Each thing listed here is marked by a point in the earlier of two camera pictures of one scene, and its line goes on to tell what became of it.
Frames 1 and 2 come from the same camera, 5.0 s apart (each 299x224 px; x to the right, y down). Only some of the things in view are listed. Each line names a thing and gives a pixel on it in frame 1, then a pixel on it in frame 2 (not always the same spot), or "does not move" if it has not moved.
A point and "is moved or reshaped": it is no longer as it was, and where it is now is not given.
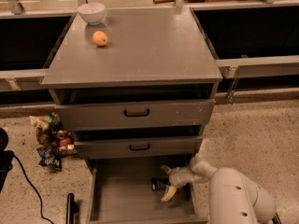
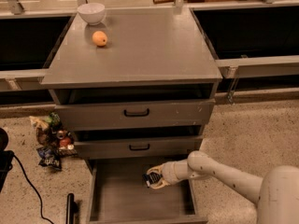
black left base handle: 71,208 does not move
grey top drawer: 135,114 does not move
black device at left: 6,157 does not move
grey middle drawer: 101,147 does not move
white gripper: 178,176 → 168,173
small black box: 159,184 is moved or reshaped
